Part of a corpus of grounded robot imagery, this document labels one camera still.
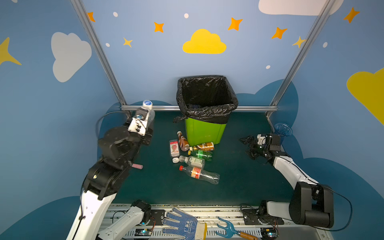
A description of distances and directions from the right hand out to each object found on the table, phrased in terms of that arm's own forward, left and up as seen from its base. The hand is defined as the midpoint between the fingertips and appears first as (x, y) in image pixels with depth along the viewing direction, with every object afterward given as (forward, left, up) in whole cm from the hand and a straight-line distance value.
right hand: (243, 142), depth 88 cm
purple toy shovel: (-13, +64, -12) cm, 66 cm away
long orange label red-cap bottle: (-16, +24, -12) cm, 32 cm away
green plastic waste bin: (+6, +27, 0) cm, 28 cm away
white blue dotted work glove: (-43, +30, -13) cm, 54 cm away
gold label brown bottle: (+1, +22, -8) cm, 23 cm away
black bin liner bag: (+29, +22, +8) cm, 37 cm away
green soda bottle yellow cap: (-5, +21, -8) cm, 23 cm away
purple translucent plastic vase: (+8, -25, +3) cm, 26 cm away
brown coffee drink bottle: (+4, +37, -9) cm, 38 cm away
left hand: (-12, +47, +32) cm, 58 cm away
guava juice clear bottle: (-2, +42, -10) cm, 43 cm away
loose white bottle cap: (-9, +41, -10) cm, 43 cm away
